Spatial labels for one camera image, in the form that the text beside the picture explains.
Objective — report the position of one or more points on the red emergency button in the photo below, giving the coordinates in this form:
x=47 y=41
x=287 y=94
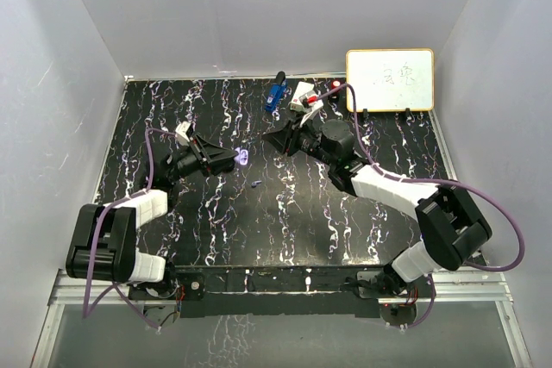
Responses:
x=334 y=97

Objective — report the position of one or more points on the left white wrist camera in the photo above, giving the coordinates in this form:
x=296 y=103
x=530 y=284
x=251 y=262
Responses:
x=183 y=133

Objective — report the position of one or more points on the blue stapler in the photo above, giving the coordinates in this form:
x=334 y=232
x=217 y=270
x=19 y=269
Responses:
x=276 y=91

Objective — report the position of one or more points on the white small box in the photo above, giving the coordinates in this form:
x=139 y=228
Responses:
x=302 y=91

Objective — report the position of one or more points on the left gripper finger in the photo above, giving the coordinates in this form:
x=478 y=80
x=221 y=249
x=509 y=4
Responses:
x=208 y=151
x=219 y=162

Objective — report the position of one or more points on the black front base bar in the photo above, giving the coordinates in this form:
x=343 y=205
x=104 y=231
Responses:
x=363 y=296

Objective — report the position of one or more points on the white board yellow frame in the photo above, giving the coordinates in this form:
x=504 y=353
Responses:
x=390 y=80

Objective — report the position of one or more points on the purple earbud charging case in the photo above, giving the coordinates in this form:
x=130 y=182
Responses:
x=242 y=156

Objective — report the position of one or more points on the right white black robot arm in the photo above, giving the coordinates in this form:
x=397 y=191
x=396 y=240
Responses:
x=452 y=226

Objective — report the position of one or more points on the aluminium frame rail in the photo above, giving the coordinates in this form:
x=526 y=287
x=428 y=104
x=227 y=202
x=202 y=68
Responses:
x=464 y=285

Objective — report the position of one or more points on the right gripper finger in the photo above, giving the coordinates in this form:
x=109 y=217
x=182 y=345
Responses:
x=291 y=131
x=280 y=140

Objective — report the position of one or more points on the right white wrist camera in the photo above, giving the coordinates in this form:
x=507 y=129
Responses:
x=313 y=105

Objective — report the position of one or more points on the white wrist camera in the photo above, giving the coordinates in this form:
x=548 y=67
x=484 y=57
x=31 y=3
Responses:
x=313 y=105
x=183 y=133

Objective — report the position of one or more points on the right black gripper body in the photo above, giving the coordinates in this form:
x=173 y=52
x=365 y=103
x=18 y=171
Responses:
x=309 y=141

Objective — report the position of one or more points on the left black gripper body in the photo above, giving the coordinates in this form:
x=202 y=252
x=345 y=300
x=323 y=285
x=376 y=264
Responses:
x=187 y=164

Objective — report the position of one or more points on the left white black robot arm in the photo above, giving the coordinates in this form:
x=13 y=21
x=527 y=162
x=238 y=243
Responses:
x=103 y=245

